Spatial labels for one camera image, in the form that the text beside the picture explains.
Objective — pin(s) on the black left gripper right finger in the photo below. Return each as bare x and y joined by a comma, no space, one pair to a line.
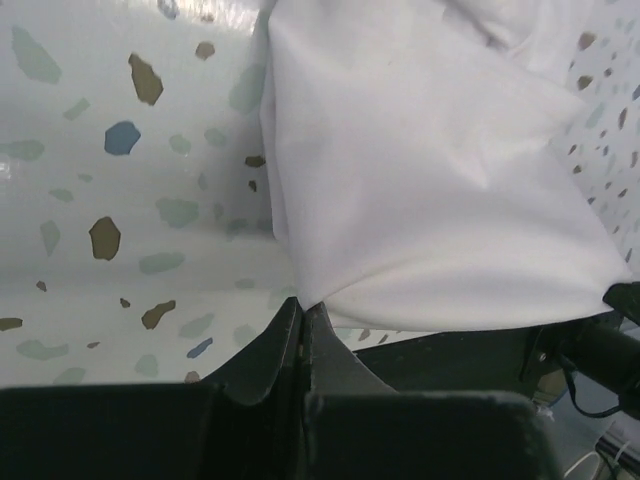
358,427

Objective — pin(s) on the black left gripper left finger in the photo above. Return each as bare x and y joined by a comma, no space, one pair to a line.
242,421

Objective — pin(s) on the white t shirt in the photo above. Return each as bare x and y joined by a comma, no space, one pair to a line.
412,180

